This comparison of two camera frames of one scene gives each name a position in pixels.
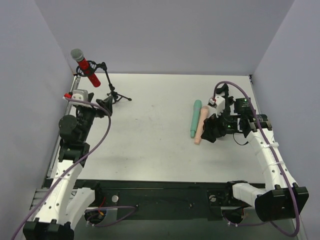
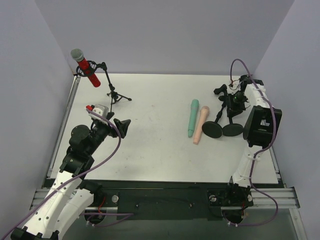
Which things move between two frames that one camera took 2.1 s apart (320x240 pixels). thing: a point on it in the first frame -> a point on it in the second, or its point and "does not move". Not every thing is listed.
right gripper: [213, 127] -> [227, 100]
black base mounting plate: [170, 199] does not move
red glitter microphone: [77, 55] does not move
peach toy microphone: [203, 114] does not move
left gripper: [99, 107] -> [113, 129]
